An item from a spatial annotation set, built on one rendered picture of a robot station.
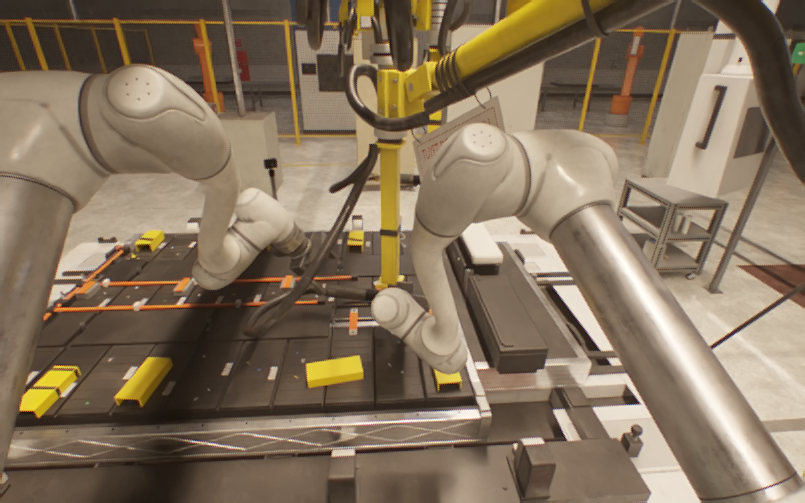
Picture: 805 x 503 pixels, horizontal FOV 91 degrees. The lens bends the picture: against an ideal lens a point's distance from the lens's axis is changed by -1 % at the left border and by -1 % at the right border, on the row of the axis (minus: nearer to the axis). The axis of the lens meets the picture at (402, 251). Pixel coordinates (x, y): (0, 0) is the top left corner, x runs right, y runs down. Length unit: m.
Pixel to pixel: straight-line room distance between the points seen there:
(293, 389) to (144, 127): 0.88
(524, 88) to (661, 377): 5.40
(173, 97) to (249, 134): 5.04
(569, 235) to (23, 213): 0.68
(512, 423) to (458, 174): 1.08
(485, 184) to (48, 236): 0.54
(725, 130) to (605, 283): 3.07
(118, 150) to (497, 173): 0.49
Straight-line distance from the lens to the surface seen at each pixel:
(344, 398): 1.22
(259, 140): 5.61
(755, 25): 0.63
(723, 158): 3.63
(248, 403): 1.27
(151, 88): 0.59
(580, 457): 1.35
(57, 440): 1.44
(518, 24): 0.78
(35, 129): 0.65
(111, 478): 1.42
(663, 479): 1.46
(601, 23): 0.70
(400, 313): 1.03
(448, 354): 1.05
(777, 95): 0.64
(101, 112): 0.61
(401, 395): 1.22
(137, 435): 1.33
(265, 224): 1.11
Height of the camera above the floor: 1.90
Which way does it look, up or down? 27 degrees down
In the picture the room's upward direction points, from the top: 1 degrees clockwise
